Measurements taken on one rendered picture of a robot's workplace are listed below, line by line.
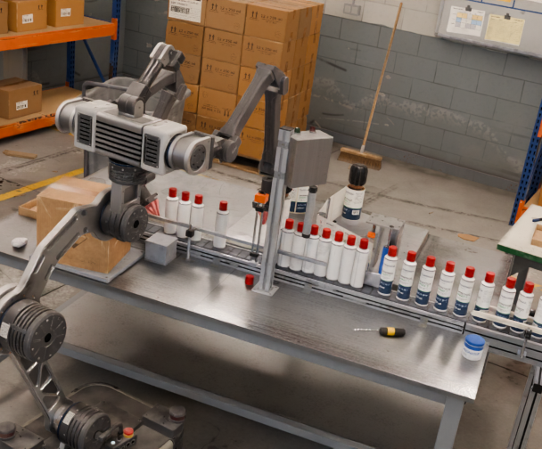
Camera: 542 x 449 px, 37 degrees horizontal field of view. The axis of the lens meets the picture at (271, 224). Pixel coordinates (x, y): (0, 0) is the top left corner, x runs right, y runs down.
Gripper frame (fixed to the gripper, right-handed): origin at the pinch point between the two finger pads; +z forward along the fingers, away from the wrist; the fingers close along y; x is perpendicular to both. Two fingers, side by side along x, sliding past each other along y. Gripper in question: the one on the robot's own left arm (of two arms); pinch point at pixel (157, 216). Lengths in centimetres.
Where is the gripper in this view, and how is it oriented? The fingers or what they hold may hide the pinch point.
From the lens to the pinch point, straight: 346.9
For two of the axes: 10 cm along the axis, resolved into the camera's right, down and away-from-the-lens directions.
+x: -7.8, 4.1, 4.7
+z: 5.1, 8.5, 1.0
